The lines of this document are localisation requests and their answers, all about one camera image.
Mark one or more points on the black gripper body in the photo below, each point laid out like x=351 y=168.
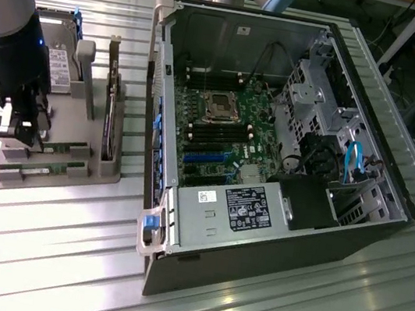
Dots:
x=13 y=61

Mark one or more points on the green RAM stick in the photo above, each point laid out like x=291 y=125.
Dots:
x=62 y=148
x=47 y=169

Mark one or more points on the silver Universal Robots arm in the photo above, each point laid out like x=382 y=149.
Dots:
x=1 y=8

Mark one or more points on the black RAM slot bank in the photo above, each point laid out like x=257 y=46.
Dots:
x=213 y=79
x=221 y=133

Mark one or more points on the grey parts rack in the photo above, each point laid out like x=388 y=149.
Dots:
x=66 y=121

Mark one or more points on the hard disk with blue rails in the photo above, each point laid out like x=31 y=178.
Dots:
x=62 y=61

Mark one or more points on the graphics card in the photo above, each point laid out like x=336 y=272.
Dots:
x=111 y=109

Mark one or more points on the blue case latch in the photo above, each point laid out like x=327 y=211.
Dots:
x=149 y=220

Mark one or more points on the black expansion slot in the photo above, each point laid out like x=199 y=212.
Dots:
x=204 y=148

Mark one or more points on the blue expansion slot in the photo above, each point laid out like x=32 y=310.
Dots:
x=209 y=159

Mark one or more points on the CPU socket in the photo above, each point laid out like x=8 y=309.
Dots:
x=218 y=106

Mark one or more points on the grey power supply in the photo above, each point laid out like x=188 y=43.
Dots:
x=214 y=212

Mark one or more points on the green motherboard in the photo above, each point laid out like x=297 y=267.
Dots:
x=254 y=111

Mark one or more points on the silver chipset heatsink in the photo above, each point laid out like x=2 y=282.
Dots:
x=253 y=175

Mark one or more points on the black open PC case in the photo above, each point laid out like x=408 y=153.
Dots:
x=254 y=257

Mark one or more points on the metal disk bay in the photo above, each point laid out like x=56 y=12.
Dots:
x=314 y=101

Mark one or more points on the black plastic air shroud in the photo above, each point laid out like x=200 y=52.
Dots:
x=306 y=203

